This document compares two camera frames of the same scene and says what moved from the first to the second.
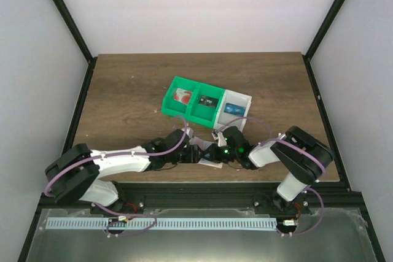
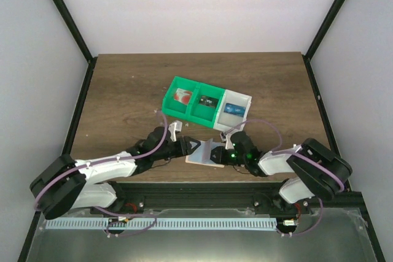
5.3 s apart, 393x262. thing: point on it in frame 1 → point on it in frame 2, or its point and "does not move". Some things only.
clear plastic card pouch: [201, 145] does not move
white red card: [183, 96] does not move
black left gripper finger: [198, 153] → [187, 149]
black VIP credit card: [209, 101] does not move
